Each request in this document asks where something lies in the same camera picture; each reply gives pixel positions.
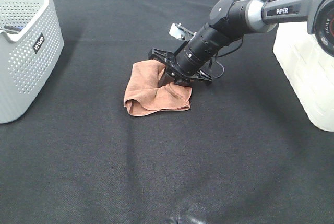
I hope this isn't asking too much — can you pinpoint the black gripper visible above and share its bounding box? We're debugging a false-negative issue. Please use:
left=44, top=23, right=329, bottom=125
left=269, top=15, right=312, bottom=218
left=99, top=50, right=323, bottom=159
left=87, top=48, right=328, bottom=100
left=148, top=48, right=212, bottom=87

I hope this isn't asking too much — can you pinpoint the white plastic basket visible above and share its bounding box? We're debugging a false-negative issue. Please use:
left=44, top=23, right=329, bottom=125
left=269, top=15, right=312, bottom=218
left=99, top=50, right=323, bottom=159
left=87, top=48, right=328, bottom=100
left=273, top=22, right=333, bottom=132

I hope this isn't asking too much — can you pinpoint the black tape piece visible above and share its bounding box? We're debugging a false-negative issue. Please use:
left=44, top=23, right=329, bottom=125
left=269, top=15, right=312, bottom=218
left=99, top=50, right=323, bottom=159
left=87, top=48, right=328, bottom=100
left=164, top=204, right=207, bottom=224

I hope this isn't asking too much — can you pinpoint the black table cloth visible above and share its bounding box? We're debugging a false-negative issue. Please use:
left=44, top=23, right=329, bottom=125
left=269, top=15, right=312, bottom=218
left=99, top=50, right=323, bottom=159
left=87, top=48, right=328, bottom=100
left=1, top=0, right=333, bottom=223

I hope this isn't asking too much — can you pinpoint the brown towel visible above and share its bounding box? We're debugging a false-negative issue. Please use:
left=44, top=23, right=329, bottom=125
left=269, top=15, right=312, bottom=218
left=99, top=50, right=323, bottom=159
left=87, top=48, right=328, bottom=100
left=124, top=60, right=192, bottom=116

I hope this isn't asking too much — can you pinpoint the grey perforated plastic basket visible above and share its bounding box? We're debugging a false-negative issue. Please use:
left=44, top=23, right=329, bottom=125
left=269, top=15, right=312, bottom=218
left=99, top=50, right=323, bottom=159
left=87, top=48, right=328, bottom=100
left=1, top=0, right=64, bottom=124

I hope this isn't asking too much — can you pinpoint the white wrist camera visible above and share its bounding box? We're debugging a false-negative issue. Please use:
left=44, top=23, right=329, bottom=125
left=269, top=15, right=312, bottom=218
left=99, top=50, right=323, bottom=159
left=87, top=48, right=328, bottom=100
left=169, top=23, right=196, bottom=41

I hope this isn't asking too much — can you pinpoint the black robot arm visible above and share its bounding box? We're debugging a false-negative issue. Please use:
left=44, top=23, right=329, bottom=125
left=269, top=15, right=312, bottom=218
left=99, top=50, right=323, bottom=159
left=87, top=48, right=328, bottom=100
left=149, top=0, right=333, bottom=87

